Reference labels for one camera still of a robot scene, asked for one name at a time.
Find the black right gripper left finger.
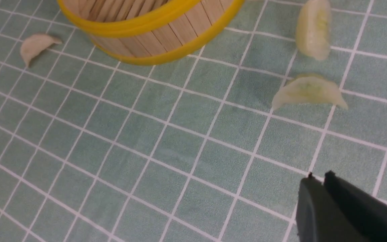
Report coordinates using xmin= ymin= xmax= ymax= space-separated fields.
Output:
xmin=295 ymin=173 xmax=368 ymax=242

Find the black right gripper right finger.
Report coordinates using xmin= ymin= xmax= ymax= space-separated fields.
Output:
xmin=324 ymin=171 xmax=387 ymax=242

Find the pale green dumpling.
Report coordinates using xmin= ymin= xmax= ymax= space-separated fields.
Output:
xmin=271 ymin=73 xmax=349 ymax=110
xmin=295 ymin=0 xmax=331 ymax=61

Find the white dumpling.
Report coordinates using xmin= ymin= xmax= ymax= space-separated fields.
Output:
xmin=19 ymin=33 xmax=63 ymax=68

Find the bamboo steamer tray yellow rim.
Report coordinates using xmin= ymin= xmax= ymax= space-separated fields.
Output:
xmin=58 ymin=0 xmax=244 ymax=66

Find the green checkered tablecloth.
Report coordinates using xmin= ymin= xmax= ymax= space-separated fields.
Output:
xmin=0 ymin=0 xmax=387 ymax=242

